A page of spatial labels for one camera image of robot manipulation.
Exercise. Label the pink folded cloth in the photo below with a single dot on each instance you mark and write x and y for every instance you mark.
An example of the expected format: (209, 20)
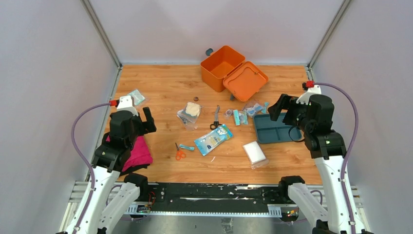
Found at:
(129, 160)

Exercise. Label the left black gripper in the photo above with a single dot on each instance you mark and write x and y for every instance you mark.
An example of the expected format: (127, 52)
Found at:
(145, 126)

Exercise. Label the teal plastic tray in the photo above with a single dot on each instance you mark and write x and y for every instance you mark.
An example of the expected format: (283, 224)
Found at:
(268, 131)

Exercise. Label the blue cotton swab bag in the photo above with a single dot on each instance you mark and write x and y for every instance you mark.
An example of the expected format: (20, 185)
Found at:
(213, 139)

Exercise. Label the blue foil sachet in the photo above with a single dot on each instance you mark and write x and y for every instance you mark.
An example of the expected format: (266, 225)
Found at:
(190, 148)

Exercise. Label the small orange scissors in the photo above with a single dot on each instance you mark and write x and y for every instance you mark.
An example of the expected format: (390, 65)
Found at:
(180, 154)

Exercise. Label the black bandage scissors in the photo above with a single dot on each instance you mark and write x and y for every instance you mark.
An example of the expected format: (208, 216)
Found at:
(216, 122)

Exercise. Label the orange medicine box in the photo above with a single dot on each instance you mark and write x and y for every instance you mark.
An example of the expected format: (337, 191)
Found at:
(227, 69)

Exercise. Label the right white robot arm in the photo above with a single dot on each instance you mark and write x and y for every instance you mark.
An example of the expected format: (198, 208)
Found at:
(327, 148)

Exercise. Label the small clear bag left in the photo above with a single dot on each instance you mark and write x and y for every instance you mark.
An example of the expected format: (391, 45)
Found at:
(137, 96)

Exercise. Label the bag with white gauze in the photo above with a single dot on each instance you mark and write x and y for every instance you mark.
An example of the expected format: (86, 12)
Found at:
(189, 115)

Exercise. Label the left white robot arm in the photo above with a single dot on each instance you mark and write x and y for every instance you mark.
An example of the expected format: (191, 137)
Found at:
(95, 215)

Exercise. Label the white gauze pack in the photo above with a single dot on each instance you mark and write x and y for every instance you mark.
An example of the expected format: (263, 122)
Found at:
(255, 155)

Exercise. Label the teal bandage packet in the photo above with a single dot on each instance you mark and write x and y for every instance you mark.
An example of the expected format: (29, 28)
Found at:
(240, 117)

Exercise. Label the clear bag blue items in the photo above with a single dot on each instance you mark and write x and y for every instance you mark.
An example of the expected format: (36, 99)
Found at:
(253, 107)

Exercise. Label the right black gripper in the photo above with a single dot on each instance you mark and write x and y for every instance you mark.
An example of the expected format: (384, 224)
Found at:
(285, 102)

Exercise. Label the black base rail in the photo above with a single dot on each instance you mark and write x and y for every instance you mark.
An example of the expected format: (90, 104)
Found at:
(207, 199)

